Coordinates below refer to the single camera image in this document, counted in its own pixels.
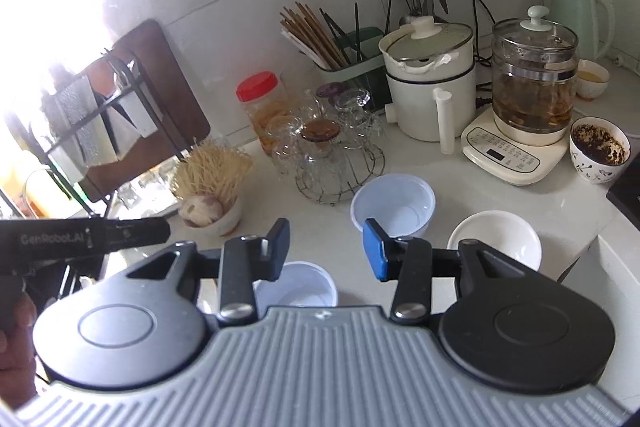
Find round wire basket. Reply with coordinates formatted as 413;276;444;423
295;142;387;207

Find clear plastic bowl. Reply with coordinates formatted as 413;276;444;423
350;173;436;241
252;261;339;308

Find white ceramic bowl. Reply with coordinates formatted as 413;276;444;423
446;210;543;274

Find white electric cooking pot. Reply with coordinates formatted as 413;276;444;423
378;16;476;156

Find black power cable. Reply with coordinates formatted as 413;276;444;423
462;0;494;64

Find red-lidded plastic jar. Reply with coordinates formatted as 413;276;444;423
236;71;292;158

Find pale green utensil holder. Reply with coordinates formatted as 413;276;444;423
312;27;392;98

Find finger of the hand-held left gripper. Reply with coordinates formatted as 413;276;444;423
102;216;172;248

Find pile of glass cups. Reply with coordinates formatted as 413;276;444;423
270;84;386;188

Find garlic heads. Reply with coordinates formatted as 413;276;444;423
179;194;224;228

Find white rack cup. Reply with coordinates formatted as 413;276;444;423
112;96;160;139

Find cream kettle base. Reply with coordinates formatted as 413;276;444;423
460;109;571;187

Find white bowl holding garlic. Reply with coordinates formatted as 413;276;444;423
177;192;244;237

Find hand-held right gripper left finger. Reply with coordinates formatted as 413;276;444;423
117;218;291;327

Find leaf-patterned bowl with grains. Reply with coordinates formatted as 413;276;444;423
569;117;632;184

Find bundle of dried noodles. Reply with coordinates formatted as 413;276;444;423
170;139;255;204

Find person's left hand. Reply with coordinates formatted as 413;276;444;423
0;292;39;411

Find pale green electric kettle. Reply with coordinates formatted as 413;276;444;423
545;0;616;63

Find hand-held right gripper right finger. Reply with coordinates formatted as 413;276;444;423
363;217;516;327

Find black knife rack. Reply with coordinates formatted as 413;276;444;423
30;47;174;221

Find black induction cooktop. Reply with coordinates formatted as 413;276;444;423
606;177;640;228

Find small bowl with yellow liquid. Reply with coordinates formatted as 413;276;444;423
575;59;611;103

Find patterned steel cleaver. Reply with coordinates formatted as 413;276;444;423
52;79;109;168

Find glass kettle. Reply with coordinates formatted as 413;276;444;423
491;5;581;147

